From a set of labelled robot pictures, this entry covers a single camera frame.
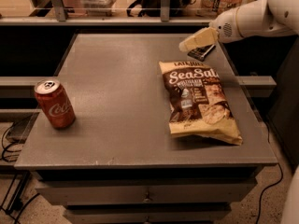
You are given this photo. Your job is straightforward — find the red coke can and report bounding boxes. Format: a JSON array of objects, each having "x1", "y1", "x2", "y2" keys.
[{"x1": 35, "y1": 78, "x2": 76, "y2": 129}]

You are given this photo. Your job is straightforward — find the grey drawer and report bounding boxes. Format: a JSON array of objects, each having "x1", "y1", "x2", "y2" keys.
[
  {"x1": 64, "y1": 204, "x2": 231, "y2": 224},
  {"x1": 36, "y1": 178, "x2": 256, "y2": 205}
]

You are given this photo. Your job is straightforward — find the grey upper drawer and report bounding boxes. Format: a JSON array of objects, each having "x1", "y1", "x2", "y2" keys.
[{"x1": 36, "y1": 178, "x2": 256, "y2": 205}]

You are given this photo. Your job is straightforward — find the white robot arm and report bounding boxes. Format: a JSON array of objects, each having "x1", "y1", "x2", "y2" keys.
[{"x1": 178, "y1": 0, "x2": 299, "y2": 52}]

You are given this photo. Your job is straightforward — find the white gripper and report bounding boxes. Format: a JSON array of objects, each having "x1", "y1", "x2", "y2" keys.
[{"x1": 178, "y1": 7, "x2": 244, "y2": 52}]

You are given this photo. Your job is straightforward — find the black cables left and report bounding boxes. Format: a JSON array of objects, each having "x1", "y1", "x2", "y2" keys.
[{"x1": 0, "y1": 115, "x2": 41, "y2": 224}]

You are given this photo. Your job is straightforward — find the sea salt chips bag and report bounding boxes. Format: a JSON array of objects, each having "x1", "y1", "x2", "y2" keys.
[{"x1": 159, "y1": 61, "x2": 243, "y2": 145}]

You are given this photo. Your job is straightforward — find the black rxbar chocolate bar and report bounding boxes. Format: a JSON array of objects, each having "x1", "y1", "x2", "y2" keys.
[{"x1": 188, "y1": 45, "x2": 216, "y2": 62}]

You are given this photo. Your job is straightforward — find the black bag on shelf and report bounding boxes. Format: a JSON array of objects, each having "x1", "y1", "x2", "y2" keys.
[{"x1": 126, "y1": 0, "x2": 196, "y2": 17}]

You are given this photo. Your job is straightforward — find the black floor cable right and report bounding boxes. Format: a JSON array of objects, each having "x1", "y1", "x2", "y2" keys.
[{"x1": 254, "y1": 162, "x2": 284, "y2": 224}]

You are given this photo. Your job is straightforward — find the grey metal shelf rail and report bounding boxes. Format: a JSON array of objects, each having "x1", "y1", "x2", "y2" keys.
[{"x1": 0, "y1": 0, "x2": 214, "y2": 27}]

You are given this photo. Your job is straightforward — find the grey lower drawer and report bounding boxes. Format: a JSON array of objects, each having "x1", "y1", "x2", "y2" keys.
[{"x1": 64, "y1": 204, "x2": 231, "y2": 224}]

